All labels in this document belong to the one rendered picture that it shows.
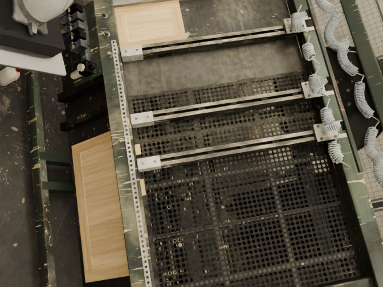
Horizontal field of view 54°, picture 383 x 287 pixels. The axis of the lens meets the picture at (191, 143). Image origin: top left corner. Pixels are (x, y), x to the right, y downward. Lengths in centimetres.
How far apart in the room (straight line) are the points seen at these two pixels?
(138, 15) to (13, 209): 144
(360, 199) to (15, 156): 212
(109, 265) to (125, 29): 144
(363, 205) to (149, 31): 159
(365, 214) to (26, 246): 200
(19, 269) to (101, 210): 59
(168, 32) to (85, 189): 114
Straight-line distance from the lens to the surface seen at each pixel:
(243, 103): 217
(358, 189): 221
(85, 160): 259
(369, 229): 220
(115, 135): 212
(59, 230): 281
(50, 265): 250
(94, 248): 251
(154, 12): 249
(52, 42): 201
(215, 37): 234
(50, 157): 264
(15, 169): 268
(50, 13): 188
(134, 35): 240
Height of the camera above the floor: 210
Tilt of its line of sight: 26 degrees down
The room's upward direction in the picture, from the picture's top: 72 degrees clockwise
